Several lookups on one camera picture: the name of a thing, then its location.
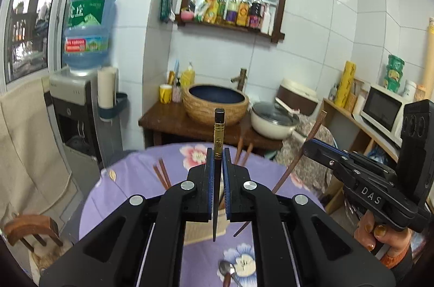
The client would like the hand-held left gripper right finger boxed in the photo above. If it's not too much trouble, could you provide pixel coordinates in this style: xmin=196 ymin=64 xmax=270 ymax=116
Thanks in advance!
xmin=222 ymin=147 xmax=397 ymax=287

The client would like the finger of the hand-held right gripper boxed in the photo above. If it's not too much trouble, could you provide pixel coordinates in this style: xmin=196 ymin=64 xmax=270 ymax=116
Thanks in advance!
xmin=303 ymin=141 xmax=360 ymax=186
xmin=310 ymin=138 xmax=397 ymax=179

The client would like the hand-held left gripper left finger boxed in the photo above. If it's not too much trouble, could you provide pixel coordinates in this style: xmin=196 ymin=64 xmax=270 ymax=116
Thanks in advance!
xmin=39 ymin=146 xmax=215 ymax=287

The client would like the brown wooden chopstick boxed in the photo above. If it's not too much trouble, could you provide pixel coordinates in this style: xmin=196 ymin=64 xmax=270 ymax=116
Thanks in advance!
xmin=153 ymin=165 xmax=167 ymax=189
xmin=233 ymin=110 xmax=328 ymax=238
xmin=242 ymin=143 xmax=254 ymax=167
xmin=159 ymin=158 xmax=171 ymax=189
xmin=235 ymin=137 xmax=245 ymax=166

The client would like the dark chopstick with gold band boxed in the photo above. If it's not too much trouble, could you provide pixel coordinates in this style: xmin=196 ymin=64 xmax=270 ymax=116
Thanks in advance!
xmin=212 ymin=108 xmax=226 ymax=242

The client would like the person's right forearm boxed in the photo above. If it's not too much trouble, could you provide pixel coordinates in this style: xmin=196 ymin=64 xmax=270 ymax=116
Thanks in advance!
xmin=380 ymin=229 xmax=434 ymax=284

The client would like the person's right hand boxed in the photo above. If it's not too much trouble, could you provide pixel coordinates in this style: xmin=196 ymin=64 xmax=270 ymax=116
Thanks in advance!
xmin=354 ymin=211 xmax=412 ymax=257

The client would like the wooden shelf unit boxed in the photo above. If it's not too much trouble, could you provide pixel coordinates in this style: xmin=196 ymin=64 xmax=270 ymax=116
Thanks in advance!
xmin=322 ymin=97 xmax=401 ymax=213

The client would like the floral patterned cloth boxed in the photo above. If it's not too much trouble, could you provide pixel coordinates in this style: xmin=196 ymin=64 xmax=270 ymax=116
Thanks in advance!
xmin=275 ymin=116 xmax=340 ymax=199

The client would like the white pan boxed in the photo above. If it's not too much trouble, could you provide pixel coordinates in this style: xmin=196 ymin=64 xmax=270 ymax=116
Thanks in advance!
xmin=251 ymin=101 xmax=306 ymax=145

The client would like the white rice spoon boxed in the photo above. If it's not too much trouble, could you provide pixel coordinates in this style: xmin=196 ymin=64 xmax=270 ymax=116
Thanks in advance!
xmin=275 ymin=96 xmax=301 ymax=114

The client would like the white microwave oven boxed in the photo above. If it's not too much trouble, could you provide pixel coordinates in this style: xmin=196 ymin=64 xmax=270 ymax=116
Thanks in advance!
xmin=359 ymin=84 xmax=412 ymax=147

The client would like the glass pan lid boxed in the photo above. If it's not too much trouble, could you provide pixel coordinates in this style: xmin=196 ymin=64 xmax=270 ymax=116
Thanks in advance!
xmin=253 ymin=101 xmax=301 ymax=127

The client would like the white and brown rice cooker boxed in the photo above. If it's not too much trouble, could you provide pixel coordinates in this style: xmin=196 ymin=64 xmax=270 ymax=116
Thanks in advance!
xmin=277 ymin=79 xmax=321 ymax=116

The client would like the woven wash basin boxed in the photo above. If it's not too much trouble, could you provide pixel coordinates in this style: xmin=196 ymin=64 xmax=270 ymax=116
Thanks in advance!
xmin=182 ymin=84 xmax=250 ymax=128

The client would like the yellow roll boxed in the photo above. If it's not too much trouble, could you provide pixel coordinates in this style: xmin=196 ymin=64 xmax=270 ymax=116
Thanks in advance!
xmin=334 ymin=61 xmax=357 ymax=108

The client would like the purple floral tablecloth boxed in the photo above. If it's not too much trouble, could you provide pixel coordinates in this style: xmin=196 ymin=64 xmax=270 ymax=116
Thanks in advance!
xmin=79 ymin=143 xmax=328 ymax=287

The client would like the wooden washstand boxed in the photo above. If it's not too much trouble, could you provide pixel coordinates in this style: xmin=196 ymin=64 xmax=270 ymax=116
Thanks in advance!
xmin=138 ymin=101 xmax=283 ymax=155

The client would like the metal spoon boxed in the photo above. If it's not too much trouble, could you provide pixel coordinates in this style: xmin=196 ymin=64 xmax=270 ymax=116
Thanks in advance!
xmin=219 ymin=260 xmax=243 ymax=287

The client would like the yellow cup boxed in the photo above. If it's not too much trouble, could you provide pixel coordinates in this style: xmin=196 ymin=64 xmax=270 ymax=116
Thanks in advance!
xmin=159 ymin=84 xmax=173 ymax=104

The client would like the white jar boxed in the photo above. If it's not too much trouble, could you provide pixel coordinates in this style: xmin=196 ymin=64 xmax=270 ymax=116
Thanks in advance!
xmin=403 ymin=80 xmax=417 ymax=101

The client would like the stack of green noodle cups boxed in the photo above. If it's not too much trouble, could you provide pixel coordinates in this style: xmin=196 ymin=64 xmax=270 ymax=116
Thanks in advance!
xmin=383 ymin=54 xmax=406 ymax=93

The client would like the yellow soap bottle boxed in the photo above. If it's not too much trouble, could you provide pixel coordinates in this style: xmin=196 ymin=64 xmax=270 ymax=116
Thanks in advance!
xmin=181 ymin=62 xmax=195 ymax=89

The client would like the bronze faucet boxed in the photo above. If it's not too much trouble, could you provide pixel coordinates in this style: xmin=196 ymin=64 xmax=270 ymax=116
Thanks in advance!
xmin=231 ymin=68 xmax=248 ymax=92

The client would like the grey cup holder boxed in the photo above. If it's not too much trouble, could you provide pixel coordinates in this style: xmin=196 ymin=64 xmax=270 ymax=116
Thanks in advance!
xmin=98 ymin=92 xmax=129 ymax=121

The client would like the beige roll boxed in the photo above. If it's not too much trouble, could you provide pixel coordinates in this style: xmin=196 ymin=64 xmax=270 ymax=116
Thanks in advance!
xmin=419 ymin=16 xmax=434 ymax=101

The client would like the white water dispenser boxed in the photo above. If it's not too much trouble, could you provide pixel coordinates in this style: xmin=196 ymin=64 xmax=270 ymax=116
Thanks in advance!
xmin=49 ymin=67 xmax=124 ymax=169

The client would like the row of seasoning bottles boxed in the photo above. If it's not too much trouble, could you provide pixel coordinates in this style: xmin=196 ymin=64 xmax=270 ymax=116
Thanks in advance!
xmin=193 ymin=0 xmax=273 ymax=35

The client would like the green packet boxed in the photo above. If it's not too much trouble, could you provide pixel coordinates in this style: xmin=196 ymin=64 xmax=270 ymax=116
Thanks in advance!
xmin=160 ymin=0 xmax=176 ymax=22

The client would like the wooden chair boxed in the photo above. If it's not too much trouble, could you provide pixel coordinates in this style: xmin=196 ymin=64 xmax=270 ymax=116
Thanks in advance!
xmin=3 ymin=214 xmax=64 ymax=255

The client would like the beige cloth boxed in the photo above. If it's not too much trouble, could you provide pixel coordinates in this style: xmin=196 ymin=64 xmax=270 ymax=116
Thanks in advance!
xmin=0 ymin=77 xmax=102 ymax=240

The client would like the blue water bottle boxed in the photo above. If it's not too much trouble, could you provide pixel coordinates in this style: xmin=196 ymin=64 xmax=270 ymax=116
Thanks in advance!
xmin=61 ymin=0 xmax=117 ymax=77

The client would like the window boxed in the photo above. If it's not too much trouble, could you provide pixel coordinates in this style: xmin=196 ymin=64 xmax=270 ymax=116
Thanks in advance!
xmin=0 ymin=0 xmax=85 ymax=94

